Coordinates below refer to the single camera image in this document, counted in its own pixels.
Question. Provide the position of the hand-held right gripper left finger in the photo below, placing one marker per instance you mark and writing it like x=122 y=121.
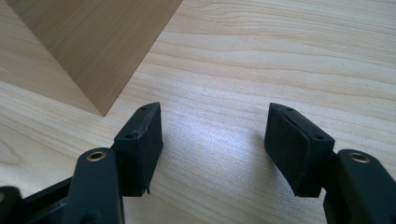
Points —
x=140 y=155

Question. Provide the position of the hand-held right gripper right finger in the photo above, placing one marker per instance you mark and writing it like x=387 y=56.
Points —
x=292 y=155

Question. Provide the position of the wooden tea box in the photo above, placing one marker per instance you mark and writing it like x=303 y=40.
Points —
x=93 y=53

